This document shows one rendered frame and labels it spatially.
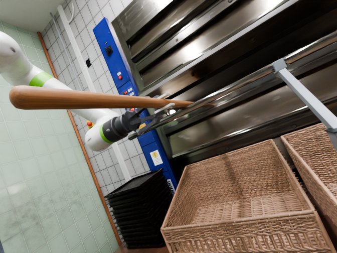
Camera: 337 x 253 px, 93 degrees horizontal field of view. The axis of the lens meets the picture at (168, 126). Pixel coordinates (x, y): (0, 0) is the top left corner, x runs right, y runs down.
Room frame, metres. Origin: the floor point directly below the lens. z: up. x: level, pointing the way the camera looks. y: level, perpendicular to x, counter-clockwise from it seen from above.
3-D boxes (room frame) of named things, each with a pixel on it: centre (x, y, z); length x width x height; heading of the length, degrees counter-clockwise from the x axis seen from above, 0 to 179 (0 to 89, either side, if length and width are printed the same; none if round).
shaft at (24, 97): (0.95, -0.21, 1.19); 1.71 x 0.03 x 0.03; 155
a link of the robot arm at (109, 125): (0.64, 0.19, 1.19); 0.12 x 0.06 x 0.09; 155
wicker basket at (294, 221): (0.80, -0.14, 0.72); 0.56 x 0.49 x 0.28; 64
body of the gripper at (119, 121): (0.61, 0.13, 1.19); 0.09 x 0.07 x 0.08; 65
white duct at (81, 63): (1.38, 0.49, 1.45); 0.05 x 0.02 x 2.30; 64
